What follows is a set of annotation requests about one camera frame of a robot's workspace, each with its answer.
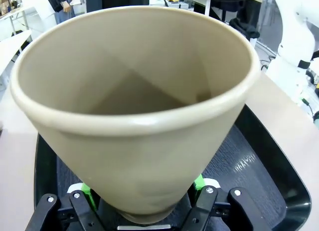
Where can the black cloth bundle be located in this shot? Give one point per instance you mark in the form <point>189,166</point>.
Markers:
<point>245,28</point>

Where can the black textured serving tray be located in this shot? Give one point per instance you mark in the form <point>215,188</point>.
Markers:
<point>256,166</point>

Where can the background person with black bag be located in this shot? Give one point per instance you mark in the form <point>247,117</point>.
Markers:
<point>61,5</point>

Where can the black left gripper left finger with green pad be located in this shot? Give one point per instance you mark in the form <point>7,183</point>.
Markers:
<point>79,211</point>

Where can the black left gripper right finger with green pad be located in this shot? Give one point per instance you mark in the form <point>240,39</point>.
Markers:
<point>211,206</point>

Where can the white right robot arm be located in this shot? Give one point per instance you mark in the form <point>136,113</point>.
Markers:
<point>294,29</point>

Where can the white side table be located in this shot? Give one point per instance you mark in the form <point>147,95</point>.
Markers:
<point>12,49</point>

